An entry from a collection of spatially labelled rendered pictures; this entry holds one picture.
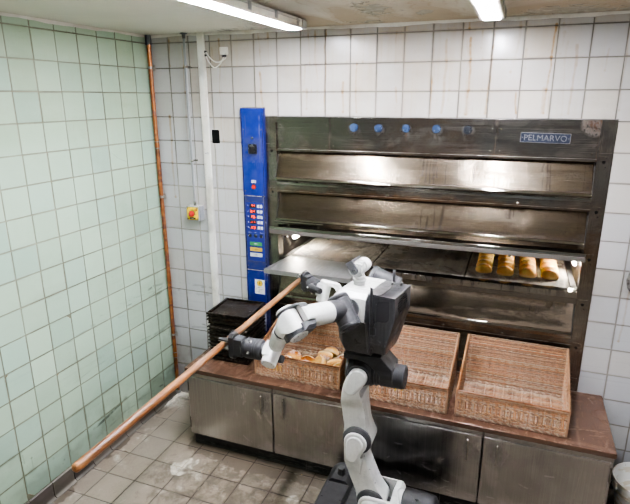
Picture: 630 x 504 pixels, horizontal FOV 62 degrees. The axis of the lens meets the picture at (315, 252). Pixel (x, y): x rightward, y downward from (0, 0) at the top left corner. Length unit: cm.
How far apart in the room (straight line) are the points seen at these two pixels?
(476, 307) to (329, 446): 119
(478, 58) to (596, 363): 180
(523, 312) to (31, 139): 282
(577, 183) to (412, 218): 89
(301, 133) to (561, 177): 149
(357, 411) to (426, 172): 139
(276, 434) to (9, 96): 234
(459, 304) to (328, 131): 130
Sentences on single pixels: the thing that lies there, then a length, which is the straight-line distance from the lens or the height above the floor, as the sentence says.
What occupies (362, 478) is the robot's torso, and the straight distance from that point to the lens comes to 285.
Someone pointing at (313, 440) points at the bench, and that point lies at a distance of 332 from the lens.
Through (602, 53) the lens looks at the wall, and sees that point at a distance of 308.
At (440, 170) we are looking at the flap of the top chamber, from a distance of 311.
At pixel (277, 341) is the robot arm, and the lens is 208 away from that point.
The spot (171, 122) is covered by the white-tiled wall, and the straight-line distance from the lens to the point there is 375.
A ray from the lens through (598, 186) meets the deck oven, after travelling 311.
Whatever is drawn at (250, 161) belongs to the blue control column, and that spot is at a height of 182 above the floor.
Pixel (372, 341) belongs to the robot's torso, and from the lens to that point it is 237.
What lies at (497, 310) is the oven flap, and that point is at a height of 101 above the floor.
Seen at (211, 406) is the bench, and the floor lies 33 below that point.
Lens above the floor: 222
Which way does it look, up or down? 16 degrees down
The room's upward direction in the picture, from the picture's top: straight up
